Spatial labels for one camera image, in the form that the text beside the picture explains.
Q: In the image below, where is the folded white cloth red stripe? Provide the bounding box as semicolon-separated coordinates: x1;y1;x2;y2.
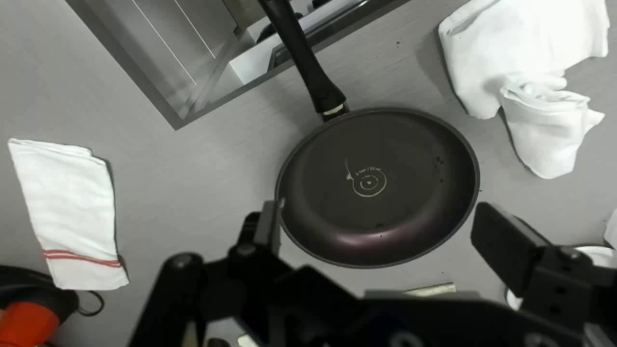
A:
8;139;129;291

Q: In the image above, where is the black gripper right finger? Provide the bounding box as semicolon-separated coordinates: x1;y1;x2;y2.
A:
470;202;617;316

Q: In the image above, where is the white dish cloth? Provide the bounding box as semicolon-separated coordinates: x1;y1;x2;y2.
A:
438;0;611;179

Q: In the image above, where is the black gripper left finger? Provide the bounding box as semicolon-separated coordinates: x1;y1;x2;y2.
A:
233;200;280;256

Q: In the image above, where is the orange and black clamp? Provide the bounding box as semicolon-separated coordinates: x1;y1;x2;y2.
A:
0;264;104;347

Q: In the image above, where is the black frying pan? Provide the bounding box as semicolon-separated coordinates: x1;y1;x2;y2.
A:
258;0;480;268

